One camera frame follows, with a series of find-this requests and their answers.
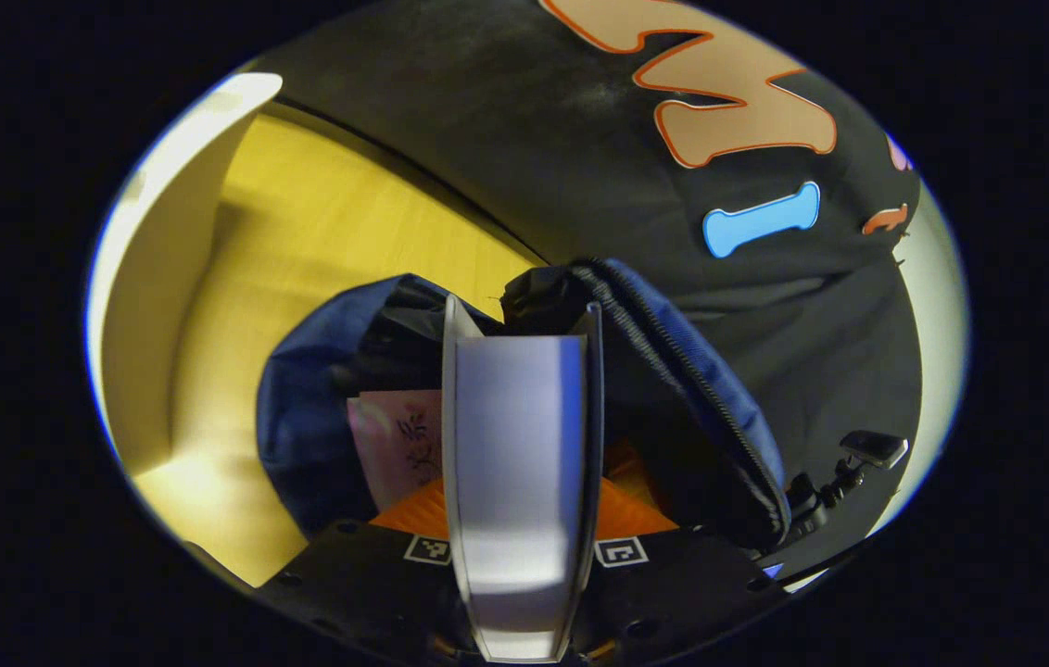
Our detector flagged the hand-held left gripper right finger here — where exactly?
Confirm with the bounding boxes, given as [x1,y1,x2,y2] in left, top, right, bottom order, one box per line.
[575,440,780,663]

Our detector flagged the pink book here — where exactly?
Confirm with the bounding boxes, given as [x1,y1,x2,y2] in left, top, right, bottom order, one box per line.
[346,389,445,515]

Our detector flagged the blue schoolbag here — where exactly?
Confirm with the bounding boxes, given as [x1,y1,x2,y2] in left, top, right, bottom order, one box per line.
[256,258,794,557]

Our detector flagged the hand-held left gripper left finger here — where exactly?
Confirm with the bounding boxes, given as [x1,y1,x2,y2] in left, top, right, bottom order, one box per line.
[251,477,474,663]

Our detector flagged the black backdrop cloth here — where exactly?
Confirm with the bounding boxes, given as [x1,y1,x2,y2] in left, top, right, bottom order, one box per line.
[242,0,924,575]

